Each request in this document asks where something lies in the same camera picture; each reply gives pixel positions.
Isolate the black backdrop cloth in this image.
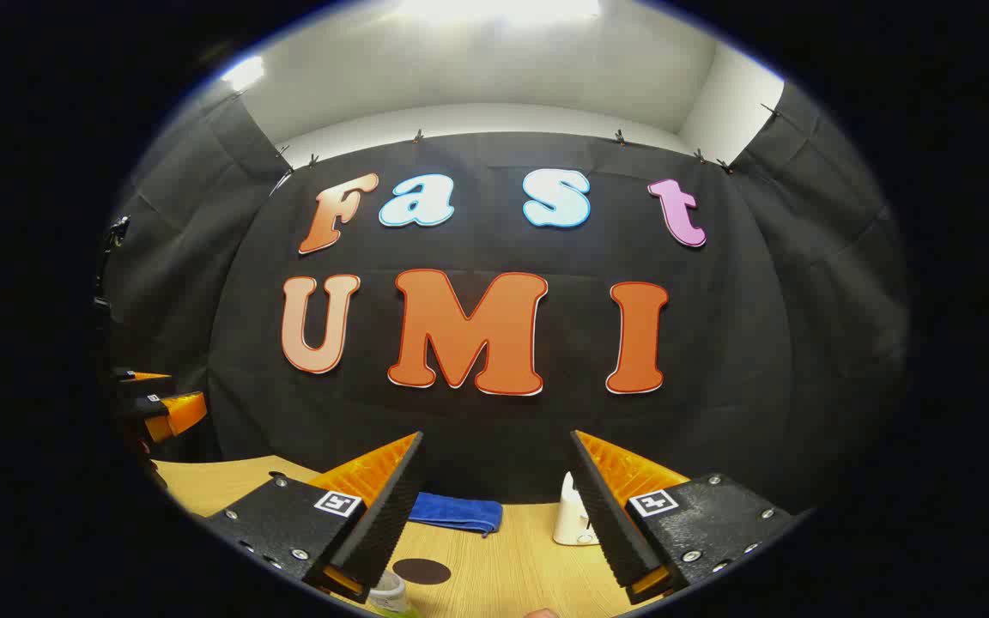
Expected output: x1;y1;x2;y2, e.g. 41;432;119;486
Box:
100;82;912;516

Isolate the ceiling light panel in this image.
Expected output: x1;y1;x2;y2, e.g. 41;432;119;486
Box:
221;54;268;93

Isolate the clear water bottle green label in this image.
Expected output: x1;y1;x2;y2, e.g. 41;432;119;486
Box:
366;569;422;618

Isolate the dark round coaster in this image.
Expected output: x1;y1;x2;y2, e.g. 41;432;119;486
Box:
391;558;452;586

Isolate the blue towel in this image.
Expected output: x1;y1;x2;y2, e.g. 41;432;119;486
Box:
409;492;504;537

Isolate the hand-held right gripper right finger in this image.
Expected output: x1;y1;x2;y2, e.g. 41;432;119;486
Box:
569;429;796;606

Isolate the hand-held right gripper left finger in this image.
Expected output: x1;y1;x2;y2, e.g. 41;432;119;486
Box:
203;431;427;604

